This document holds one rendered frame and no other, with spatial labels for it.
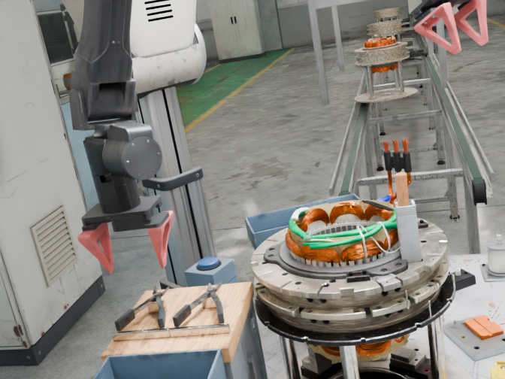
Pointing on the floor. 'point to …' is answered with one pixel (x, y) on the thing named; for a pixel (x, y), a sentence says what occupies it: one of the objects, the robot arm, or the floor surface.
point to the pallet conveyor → (470, 176)
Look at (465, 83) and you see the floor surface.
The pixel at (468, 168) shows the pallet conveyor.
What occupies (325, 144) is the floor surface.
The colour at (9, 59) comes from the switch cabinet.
